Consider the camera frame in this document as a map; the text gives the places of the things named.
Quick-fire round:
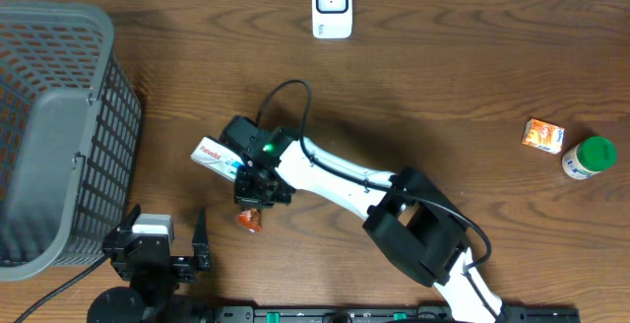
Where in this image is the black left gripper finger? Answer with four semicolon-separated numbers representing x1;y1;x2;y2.
117;204;142;233
192;209;209;259

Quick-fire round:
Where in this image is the orange Top chocolate bar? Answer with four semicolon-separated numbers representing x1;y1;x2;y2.
237;208;262;233

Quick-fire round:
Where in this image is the white Panadol box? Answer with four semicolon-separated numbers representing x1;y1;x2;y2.
190;137;243;182

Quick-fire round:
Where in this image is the small orange snack box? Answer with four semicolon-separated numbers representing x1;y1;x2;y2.
522;118;565;155

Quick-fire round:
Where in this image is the green lid white jar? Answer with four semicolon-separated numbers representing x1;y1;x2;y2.
561;136;617;180

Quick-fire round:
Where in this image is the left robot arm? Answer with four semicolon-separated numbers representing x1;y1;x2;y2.
87;206;214;323

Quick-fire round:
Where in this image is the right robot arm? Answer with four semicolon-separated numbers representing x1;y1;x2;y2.
220;124;508;322

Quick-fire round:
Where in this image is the white barcode scanner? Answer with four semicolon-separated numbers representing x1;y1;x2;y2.
312;0;353;39

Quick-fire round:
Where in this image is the grey plastic mesh basket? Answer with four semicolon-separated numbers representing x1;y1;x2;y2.
1;1;142;282

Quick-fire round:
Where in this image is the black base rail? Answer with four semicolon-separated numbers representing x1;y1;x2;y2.
202;306;581;323

